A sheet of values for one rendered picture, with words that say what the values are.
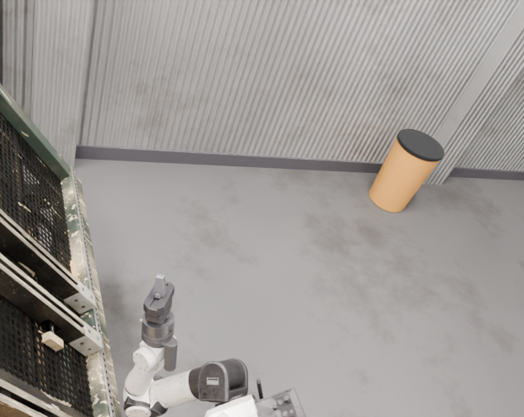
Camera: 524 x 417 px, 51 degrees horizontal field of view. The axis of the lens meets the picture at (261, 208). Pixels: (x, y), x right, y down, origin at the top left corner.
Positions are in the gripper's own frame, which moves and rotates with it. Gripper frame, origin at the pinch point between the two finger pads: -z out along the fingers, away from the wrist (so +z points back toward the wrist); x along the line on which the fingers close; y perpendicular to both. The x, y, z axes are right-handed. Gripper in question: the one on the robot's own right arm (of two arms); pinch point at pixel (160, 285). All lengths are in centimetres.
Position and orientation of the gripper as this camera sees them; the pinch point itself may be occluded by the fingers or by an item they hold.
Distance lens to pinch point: 147.0
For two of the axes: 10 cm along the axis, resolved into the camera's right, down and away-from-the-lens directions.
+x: -1.8, 4.6, -8.7
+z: -1.3, 8.7, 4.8
